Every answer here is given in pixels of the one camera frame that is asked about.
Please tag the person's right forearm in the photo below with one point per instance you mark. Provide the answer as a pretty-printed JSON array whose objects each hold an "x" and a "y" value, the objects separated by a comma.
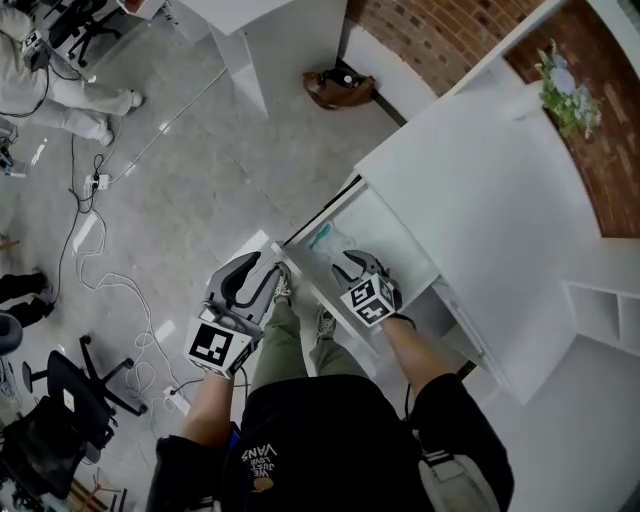
[{"x": 410, "y": 350}]

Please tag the person's right shoe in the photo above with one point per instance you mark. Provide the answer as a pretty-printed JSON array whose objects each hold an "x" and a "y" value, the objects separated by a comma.
[{"x": 325, "y": 322}]

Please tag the pale artificial flower bouquet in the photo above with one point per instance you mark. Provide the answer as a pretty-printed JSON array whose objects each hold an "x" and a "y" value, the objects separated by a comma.
[{"x": 570, "y": 95}]

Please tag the large white desk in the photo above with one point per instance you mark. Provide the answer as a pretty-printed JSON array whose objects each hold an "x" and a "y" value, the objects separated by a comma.
[{"x": 490, "y": 200}]

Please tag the small white desk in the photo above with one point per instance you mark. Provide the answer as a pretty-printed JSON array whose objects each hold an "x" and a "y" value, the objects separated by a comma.
[{"x": 280, "y": 15}]

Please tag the black mesh office chair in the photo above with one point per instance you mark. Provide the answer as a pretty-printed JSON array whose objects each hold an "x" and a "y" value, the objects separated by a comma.
[{"x": 50, "y": 400}]

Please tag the white vase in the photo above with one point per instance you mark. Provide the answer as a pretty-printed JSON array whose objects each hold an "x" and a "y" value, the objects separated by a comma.
[{"x": 525, "y": 106}]

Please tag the person's left forearm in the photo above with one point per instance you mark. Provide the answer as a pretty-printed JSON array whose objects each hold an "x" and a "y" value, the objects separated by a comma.
[{"x": 210, "y": 410}]

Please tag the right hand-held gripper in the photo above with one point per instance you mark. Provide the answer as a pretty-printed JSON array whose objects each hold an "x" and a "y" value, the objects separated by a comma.
[{"x": 372, "y": 300}]

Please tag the grey shoulder bag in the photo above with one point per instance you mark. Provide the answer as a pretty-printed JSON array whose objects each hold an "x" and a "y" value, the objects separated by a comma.
[{"x": 455, "y": 480}]

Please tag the brown leather bag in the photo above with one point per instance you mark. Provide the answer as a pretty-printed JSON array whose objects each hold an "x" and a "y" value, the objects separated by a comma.
[{"x": 340, "y": 90}]

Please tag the person's left shoe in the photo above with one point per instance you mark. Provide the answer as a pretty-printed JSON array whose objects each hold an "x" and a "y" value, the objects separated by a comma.
[{"x": 282, "y": 285}]

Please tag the white power strip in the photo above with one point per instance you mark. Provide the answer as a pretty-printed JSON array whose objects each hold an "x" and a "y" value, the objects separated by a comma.
[
  {"x": 177, "y": 400},
  {"x": 97, "y": 181}
]

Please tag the white desk drawer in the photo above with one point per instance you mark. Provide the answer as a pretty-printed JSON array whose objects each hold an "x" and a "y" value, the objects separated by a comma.
[
  {"x": 465, "y": 325},
  {"x": 380, "y": 225}
]

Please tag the white plastic bag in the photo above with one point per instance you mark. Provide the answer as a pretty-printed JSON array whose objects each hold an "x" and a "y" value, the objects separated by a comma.
[{"x": 325, "y": 242}]

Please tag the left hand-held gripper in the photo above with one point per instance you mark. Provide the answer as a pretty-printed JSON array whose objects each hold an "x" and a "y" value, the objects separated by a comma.
[{"x": 215, "y": 345}]

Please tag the person's green trousers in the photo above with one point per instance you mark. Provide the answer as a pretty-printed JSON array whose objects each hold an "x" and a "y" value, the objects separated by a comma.
[{"x": 280, "y": 345}]

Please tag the person's shoe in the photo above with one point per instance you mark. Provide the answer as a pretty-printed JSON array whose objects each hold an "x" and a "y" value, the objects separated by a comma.
[
  {"x": 282, "y": 285},
  {"x": 325, "y": 322}
]

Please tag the person's black shirt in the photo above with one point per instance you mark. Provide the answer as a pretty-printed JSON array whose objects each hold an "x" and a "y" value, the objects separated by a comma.
[{"x": 325, "y": 430}]

